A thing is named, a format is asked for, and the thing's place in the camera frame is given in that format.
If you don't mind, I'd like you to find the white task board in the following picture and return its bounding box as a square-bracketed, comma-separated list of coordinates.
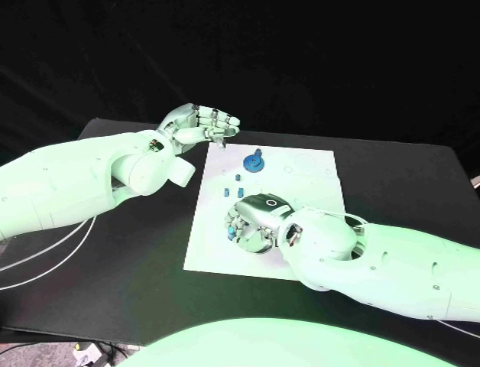
[182, 142, 348, 282]

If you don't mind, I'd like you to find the blue gear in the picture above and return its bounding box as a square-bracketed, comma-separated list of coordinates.
[243, 154, 267, 174]

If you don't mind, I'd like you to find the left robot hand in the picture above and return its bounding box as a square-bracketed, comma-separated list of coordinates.
[156, 103, 243, 155]

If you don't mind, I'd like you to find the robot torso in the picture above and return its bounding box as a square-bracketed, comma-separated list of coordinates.
[116, 317, 459, 367]

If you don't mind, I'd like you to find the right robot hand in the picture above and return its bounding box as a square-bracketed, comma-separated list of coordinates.
[224, 193, 296, 255]

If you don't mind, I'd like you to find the white cable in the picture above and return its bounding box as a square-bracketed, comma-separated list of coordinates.
[0, 214, 98, 280]
[306, 206, 370, 228]
[435, 318, 480, 349]
[0, 235, 91, 294]

